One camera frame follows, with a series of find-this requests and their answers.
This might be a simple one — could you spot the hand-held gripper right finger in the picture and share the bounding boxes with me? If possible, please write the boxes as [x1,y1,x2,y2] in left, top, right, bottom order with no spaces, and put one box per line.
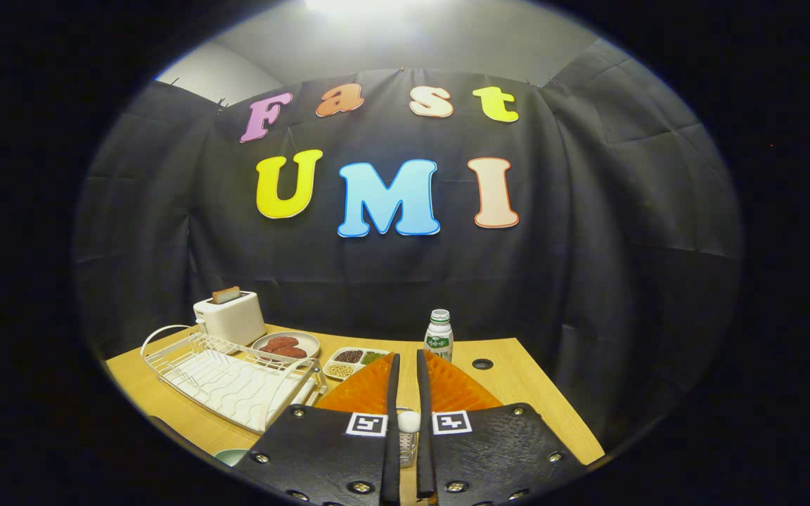
[416,349,583,506]

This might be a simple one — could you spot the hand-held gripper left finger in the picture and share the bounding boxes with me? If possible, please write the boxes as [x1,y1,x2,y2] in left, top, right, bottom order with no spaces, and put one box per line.
[235,351,402,506]

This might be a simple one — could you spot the spoon with striped blue handle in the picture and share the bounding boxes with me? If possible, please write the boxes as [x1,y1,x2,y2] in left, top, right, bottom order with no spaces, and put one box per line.
[397,408,421,469]

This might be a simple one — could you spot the white wire dish rack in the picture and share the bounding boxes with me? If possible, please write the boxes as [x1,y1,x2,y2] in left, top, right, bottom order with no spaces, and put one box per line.
[141,325,328,434]

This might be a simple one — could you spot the beige plate with sausages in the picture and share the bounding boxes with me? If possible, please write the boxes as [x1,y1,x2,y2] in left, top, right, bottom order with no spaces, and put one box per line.
[251,331,321,363]

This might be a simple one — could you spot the white green-capped drink bottle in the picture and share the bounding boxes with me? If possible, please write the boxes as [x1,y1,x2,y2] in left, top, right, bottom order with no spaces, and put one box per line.
[424,309,454,363]

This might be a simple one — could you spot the white divided bean tray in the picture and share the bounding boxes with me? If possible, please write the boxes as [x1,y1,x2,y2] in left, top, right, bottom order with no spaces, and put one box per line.
[323,346,390,382]

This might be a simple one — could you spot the white toaster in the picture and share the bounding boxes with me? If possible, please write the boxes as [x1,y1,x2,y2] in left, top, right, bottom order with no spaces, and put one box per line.
[193,290,267,346]

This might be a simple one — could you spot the large ceiling light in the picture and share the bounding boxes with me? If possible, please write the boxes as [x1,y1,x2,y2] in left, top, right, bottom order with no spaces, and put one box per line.
[303,0,448,16]

